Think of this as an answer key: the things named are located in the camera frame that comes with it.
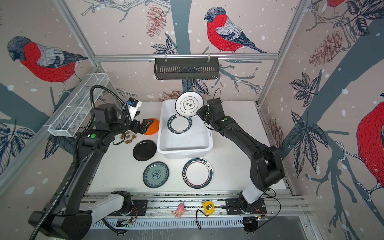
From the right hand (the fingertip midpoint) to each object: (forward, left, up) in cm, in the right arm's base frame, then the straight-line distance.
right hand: (195, 110), depth 84 cm
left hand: (-13, +23, +11) cm, 29 cm away
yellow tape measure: (-44, -8, -23) cm, 50 cm away
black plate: (-15, +32, -21) cm, 41 cm away
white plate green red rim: (-27, -2, -23) cm, 36 cm away
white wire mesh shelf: (-14, +61, +9) cm, 63 cm away
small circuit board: (-52, +33, -25) cm, 67 cm away
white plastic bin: (-4, +11, -22) cm, 24 cm away
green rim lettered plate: (+7, +14, -23) cm, 28 cm away
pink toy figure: (-46, +6, -22) cm, 51 cm away
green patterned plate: (-29, +22, -24) cm, 44 cm away
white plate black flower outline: (+6, +5, -1) cm, 8 cm away
